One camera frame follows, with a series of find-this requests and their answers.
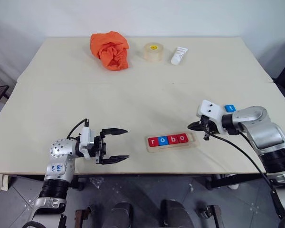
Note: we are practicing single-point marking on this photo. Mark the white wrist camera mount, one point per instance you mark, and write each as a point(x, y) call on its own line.
point(86, 137)
point(211, 110)

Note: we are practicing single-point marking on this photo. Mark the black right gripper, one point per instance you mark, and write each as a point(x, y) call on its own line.
point(207, 124)

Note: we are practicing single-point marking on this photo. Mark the white squeeze tube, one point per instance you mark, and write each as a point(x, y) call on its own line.
point(178, 55)

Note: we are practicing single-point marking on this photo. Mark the blue letter tile o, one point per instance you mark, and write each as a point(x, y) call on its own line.
point(163, 140)

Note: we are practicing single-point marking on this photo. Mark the clear plastic scrap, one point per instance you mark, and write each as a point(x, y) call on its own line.
point(96, 182)

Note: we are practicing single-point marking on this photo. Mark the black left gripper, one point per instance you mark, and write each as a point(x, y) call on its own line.
point(99, 148)

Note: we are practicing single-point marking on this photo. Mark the wooden letter tray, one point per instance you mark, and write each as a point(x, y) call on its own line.
point(172, 148)

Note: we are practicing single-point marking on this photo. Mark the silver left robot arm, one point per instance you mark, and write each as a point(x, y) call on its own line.
point(59, 161)

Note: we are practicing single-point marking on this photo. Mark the dark rounded shape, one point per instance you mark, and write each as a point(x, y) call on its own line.
point(174, 213)
point(121, 215)

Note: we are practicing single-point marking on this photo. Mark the rusty metal bracket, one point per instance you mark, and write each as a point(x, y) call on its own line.
point(211, 213)
point(82, 216)

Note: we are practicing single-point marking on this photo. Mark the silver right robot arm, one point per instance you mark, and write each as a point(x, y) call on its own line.
point(266, 135)

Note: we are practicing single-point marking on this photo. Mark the red letter tile r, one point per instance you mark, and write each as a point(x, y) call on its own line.
point(153, 141)

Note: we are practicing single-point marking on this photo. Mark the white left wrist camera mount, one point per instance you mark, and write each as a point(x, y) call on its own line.
point(86, 137)

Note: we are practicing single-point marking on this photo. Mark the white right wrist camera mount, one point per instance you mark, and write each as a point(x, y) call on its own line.
point(211, 110)

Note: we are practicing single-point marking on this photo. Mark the crumpled orange cloth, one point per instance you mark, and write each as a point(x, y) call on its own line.
point(110, 50)

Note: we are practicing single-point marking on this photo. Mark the black table frame bar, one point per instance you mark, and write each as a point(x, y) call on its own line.
point(242, 180)

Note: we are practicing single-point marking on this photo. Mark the translucent tape roll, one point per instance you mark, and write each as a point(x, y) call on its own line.
point(153, 52)

